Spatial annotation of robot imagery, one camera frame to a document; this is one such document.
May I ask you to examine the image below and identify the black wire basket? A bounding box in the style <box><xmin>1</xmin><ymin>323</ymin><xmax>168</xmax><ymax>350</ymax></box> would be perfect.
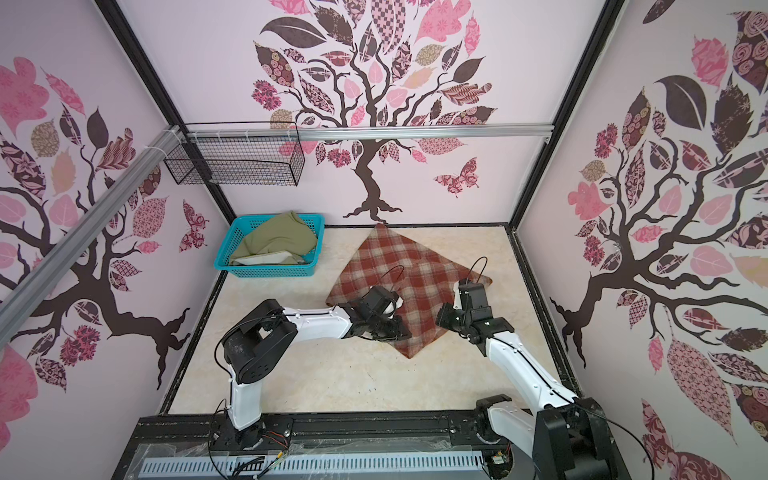
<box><xmin>164</xmin><ymin>120</ymin><xmax>305</xmax><ymax>187</ymax></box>

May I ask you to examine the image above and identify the olive green skirt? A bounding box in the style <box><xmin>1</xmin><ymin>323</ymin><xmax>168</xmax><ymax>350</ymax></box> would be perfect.
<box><xmin>230</xmin><ymin>212</ymin><xmax>317</xmax><ymax>261</ymax></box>

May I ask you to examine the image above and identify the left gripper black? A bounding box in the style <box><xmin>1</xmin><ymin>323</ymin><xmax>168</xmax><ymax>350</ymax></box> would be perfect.
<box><xmin>366</xmin><ymin>314</ymin><xmax>412</xmax><ymax>342</ymax></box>

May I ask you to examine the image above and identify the teal plastic basket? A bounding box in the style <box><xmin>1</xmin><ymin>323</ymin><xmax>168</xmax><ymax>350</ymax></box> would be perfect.
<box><xmin>214</xmin><ymin>214</ymin><xmax>325</xmax><ymax>278</ymax></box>

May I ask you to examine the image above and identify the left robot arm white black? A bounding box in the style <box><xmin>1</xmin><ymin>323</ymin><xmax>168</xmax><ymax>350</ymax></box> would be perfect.
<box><xmin>219</xmin><ymin>285</ymin><xmax>411</xmax><ymax>432</ymax></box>

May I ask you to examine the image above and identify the aluminium rail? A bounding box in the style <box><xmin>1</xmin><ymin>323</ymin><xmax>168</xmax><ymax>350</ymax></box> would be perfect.
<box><xmin>186</xmin><ymin>123</ymin><xmax>554</xmax><ymax>141</ymax></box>
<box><xmin>1</xmin><ymin>125</ymin><xmax>183</xmax><ymax>345</ymax></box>

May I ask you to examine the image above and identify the white folded garment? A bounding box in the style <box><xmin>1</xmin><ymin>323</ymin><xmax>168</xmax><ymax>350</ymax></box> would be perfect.
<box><xmin>230</xmin><ymin>250</ymin><xmax>305</xmax><ymax>266</ymax></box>

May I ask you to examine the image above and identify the aluminium rail back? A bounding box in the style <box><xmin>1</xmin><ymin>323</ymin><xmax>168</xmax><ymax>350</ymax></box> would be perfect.
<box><xmin>186</xmin><ymin>123</ymin><xmax>554</xmax><ymax>141</ymax></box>

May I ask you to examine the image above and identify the aluminium rail left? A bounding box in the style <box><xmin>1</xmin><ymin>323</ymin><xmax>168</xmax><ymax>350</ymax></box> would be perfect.
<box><xmin>1</xmin><ymin>125</ymin><xmax>183</xmax><ymax>345</ymax></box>

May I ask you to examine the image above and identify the white slotted cable duct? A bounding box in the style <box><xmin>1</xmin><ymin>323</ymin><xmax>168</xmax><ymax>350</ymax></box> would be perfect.
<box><xmin>135</xmin><ymin>451</ymin><xmax>486</xmax><ymax>479</ymax></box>

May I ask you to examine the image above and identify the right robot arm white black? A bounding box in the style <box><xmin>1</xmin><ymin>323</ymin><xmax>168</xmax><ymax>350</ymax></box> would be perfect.
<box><xmin>436</xmin><ymin>280</ymin><xmax>629</xmax><ymax>479</ymax></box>

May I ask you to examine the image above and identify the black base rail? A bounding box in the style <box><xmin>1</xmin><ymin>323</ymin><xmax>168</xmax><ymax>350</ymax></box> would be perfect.
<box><xmin>110</xmin><ymin>407</ymin><xmax>631</xmax><ymax>480</ymax></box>

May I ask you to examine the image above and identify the red plaid skirt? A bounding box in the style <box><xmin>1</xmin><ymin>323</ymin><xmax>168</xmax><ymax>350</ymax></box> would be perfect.
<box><xmin>326</xmin><ymin>226</ymin><xmax>470</xmax><ymax>359</ymax></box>

